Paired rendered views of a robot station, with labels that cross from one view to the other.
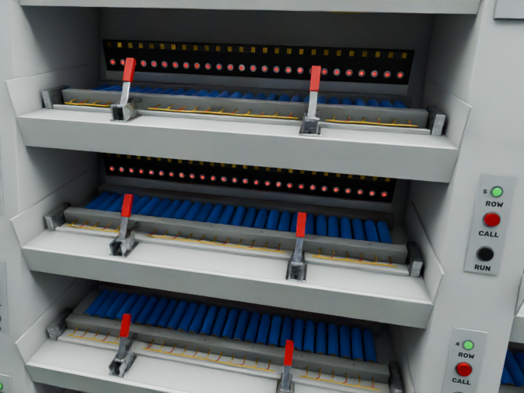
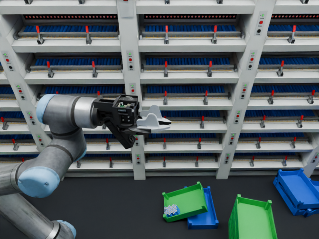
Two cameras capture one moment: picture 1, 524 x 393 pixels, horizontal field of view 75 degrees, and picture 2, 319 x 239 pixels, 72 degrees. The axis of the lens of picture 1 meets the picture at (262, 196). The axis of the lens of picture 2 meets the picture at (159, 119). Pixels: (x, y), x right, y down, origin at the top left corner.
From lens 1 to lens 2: 0.95 m
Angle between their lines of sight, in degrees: 28
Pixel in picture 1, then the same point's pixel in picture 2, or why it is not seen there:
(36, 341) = (34, 101)
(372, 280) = (112, 75)
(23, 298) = (28, 91)
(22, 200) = (19, 67)
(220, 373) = not seen: hidden behind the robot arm
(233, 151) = (71, 49)
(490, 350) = (137, 86)
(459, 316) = (129, 80)
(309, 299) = (98, 81)
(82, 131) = (31, 48)
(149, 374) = not seen: hidden behind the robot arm
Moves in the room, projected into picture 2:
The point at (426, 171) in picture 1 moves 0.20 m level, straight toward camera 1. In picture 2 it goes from (116, 50) to (98, 62)
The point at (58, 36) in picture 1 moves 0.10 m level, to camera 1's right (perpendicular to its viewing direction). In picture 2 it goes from (9, 15) to (29, 15)
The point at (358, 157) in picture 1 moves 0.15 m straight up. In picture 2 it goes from (100, 48) to (96, 20)
